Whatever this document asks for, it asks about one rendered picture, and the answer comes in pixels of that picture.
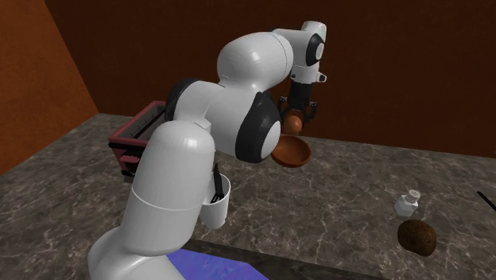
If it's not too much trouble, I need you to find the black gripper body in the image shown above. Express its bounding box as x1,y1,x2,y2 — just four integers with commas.
289,80,313,112

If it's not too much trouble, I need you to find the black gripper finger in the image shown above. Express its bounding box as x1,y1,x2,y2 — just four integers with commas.
277,96,293,119
303,101,319,125

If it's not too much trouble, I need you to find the brown egg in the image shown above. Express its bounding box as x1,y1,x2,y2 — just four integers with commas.
282,115,304,136

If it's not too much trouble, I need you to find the brown bowl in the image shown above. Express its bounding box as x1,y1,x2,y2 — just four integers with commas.
270,134,313,169

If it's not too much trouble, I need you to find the black fork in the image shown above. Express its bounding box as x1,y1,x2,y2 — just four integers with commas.
211,162,226,204

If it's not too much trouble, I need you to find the white cup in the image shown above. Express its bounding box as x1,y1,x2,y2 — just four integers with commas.
199,173,232,230

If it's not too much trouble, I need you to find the white salt shaker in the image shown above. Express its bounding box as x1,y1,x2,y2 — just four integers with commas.
393,189,422,218

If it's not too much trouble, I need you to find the red toaster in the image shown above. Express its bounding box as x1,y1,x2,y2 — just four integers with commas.
107,100,168,184

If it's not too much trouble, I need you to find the brown rough potato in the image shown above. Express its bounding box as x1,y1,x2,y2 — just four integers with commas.
396,219,438,258

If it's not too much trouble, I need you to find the blue patterned robot stand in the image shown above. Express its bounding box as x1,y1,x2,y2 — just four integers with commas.
165,247,270,280

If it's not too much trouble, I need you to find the thin black stick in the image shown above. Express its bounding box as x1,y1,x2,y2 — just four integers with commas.
475,190,496,213

